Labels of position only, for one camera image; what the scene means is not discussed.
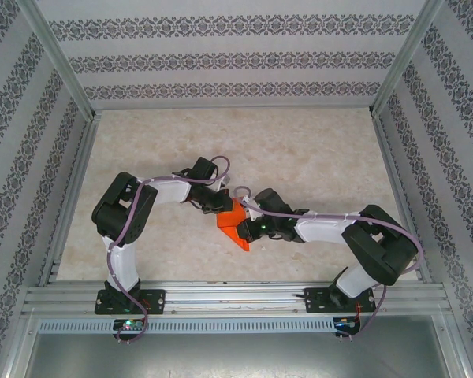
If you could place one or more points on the grey metal panel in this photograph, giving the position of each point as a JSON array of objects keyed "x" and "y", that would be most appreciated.
[{"x": 236, "y": 354}]

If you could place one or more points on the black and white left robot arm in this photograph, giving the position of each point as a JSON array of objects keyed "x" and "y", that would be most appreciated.
[{"x": 118, "y": 212}]

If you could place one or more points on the controller board with leds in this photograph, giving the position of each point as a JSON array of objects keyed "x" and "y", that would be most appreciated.
[
  {"x": 128, "y": 325},
  {"x": 345, "y": 323}
]

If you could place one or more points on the aluminium side rail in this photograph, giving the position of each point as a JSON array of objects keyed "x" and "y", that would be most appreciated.
[
  {"x": 402, "y": 197},
  {"x": 69, "y": 201}
]

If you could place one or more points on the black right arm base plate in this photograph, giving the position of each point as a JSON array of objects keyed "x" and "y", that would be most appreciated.
[{"x": 313, "y": 301}]

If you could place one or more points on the aluminium mounting rail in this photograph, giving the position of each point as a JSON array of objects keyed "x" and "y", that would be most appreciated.
[{"x": 236, "y": 299}]

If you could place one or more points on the orange paper sheet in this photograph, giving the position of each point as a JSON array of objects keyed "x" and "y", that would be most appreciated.
[{"x": 228, "y": 220}]

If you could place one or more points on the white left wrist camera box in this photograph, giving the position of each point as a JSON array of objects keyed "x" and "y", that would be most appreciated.
[{"x": 225, "y": 185}]

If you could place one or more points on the right controller board with LEDs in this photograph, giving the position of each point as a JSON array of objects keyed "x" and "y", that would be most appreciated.
[{"x": 345, "y": 323}]

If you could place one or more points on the left controller board with LEDs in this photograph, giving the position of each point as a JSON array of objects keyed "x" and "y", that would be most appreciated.
[{"x": 128, "y": 325}]

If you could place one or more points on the aluminium frame post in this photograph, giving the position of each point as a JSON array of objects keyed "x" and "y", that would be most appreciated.
[
  {"x": 55, "y": 55},
  {"x": 408, "y": 55}
]

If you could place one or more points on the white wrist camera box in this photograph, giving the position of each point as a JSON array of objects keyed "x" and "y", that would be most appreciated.
[
  {"x": 225, "y": 185},
  {"x": 252, "y": 208}
]

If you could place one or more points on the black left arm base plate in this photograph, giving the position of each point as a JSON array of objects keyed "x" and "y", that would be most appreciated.
[{"x": 157, "y": 301}]

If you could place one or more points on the aluminium frame bar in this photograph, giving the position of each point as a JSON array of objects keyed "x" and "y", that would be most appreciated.
[
  {"x": 17, "y": 346},
  {"x": 457, "y": 346}
]

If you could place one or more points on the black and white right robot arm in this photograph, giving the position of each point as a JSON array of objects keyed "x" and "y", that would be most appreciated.
[{"x": 382, "y": 248}]

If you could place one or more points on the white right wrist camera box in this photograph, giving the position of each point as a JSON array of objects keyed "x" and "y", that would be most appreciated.
[{"x": 252, "y": 208}]

